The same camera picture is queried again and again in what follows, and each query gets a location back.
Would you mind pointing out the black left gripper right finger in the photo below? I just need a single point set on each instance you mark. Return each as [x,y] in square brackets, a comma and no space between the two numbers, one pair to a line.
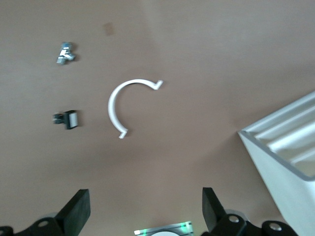
[214,216]

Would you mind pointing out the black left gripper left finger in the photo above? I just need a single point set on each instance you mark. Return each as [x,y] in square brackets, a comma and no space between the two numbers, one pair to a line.
[71,216]

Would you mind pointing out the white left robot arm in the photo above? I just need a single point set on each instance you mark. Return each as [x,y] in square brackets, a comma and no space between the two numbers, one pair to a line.
[163,234]

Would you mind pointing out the white curved plastic piece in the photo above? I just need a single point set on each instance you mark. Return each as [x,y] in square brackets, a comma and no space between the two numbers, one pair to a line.
[112,109]

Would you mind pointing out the small blue metal part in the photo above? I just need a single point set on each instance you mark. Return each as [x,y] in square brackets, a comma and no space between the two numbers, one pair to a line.
[64,54]

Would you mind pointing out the black switch white face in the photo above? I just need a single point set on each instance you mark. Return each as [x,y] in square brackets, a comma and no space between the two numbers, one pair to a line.
[71,120]

